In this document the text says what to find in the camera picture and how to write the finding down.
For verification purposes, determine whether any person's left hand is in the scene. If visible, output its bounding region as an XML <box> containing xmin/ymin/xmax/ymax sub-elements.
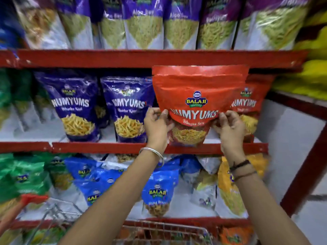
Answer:
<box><xmin>144</xmin><ymin>108</ymin><xmax>175</xmax><ymax>151</ymax></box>

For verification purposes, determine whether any person's right hand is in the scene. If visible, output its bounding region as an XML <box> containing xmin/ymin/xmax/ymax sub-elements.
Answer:
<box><xmin>212</xmin><ymin>110</ymin><xmax>246</xmax><ymax>162</ymax></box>

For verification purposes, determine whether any red snack packet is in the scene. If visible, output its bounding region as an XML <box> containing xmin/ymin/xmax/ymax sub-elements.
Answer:
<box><xmin>230</xmin><ymin>74</ymin><xmax>275</xmax><ymax>143</ymax></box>
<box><xmin>152</xmin><ymin>65</ymin><xmax>249</xmax><ymax>147</ymax></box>

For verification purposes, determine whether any person's right forearm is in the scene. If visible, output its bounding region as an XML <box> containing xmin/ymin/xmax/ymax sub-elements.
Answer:
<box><xmin>228</xmin><ymin>155</ymin><xmax>312</xmax><ymax>245</ymax></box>

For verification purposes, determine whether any person's left forearm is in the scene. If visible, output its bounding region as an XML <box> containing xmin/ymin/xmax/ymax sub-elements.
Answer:
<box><xmin>57</xmin><ymin>150</ymin><xmax>165</xmax><ymax>245</ymax></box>

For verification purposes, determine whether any silver bangle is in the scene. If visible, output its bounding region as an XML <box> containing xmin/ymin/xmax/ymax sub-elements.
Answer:
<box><xmin>139</xmin><ymin>147</ymin><xmax>165</xmax><ymax>168</ymax></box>

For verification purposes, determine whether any dark blue snack packet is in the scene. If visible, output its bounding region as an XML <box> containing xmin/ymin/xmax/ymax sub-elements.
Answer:
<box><xmin>94</xmin><ymin>93</ymin><xmax>111</xmax><ymax>128</ymax></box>
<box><xmin>34</xmin><ymin>71</ymin><xmax>101</xmax><ymax>142</ymax></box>
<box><xmin>100</xmin><ymin>76</ymin><xmax>156</xmax><ymax>143</ymax></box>

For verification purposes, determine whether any black thread wristband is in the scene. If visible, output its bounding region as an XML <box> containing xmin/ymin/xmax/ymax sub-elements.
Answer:
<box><xmin>231</xmin><ymin>170</ymin><xmax>258</xmax><ymax>183</ymax></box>
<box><xmin>229</xmin><ymin>160</ymin><xmax>251</xmax><ymax>172</ymax></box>

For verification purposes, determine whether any light blue snack packet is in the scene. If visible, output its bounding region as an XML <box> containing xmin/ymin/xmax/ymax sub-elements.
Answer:
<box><xmin>163</xmin><ymin>155</ymin><xmax>203</xmax><ymax>184</ymax></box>
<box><xmin>64</xmin><ymin>157</ymin><xmax>99</xmax><ymax>180</ymax></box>
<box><xmin>74</xmin><ymin>168</ymin><xmax>126</xmax><ymax>207</ymax></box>
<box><xmin>141</xmin><ymin>169</ymin><xmax>180</xmax><ymax>218</ymax></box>

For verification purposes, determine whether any red metal shelf rack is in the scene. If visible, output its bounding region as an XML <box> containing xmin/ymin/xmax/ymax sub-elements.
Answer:
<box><xmin>0</xmin><ymin>49</ymin><xmax>308</xmax><ymax>245</ymax></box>
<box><xmin>266</xmin><ymin>90</ymin><xmax>327</xmax><ymax>218</ymax></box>

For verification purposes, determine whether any yellow snack packet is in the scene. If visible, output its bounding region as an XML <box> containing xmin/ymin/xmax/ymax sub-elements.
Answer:
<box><xmin>215</xmin><ymin>153</ymin><xmax>269</xmax><ymax>219</ymax></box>

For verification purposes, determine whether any row of purple snack packets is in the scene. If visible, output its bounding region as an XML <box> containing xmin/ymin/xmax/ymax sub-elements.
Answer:
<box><xmin>12</xmin><ymin>0</ymin><xmax>311</xmax><ymax>50</ymax></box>

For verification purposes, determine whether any pile of yellow snack packets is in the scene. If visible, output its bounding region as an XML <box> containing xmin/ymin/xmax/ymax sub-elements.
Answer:
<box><xmin>271</xmin><ymin>7</ymin><xmax>327</xmax><ymax>101</ymax></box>

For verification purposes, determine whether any orange snack packet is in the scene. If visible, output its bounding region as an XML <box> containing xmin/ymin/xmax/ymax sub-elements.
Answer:
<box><xmin>219</xmin><ymin>226</ymin><xmax>254</xmax><ymax>245</ymax></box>

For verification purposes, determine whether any green and silver snack packet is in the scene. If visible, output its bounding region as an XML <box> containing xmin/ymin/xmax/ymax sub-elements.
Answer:
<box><xmin>0</xmin><ymin>69</ymin><xmax>25</xmax><ymax>137</ymax></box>
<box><xmin>11</xmin><ymin>70</ymin><xmax>60</xmax><ymax>132</ymax></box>

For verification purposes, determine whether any bright green snack packet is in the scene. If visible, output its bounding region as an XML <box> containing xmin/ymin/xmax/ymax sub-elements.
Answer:
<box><xmin>0</xmin><ymin>153</ymin><xmax>22</xmax><ymax>217</ymax></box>
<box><xmin>11</xmin><ymin>161</ymin><xmax>53</xmax><ymax>197</ymax></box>

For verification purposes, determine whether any wire shopping cart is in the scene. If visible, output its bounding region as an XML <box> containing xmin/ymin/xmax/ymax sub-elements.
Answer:
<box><xmin>0</xmin><ymin>194</ymin><xmax>214</xmax><ymax>245</ymax></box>

